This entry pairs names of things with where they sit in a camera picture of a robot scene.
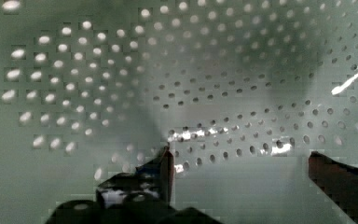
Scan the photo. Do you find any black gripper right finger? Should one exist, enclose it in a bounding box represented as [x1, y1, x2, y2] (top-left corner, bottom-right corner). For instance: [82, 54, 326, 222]
[309, 151, 358, 224]

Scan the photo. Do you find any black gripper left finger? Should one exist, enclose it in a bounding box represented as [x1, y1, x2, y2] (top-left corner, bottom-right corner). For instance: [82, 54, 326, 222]
[96, 146, 174, 208]

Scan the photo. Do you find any mint green plastic strainer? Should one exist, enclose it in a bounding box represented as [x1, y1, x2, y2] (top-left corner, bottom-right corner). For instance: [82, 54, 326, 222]
[0, 0, 358, 224]

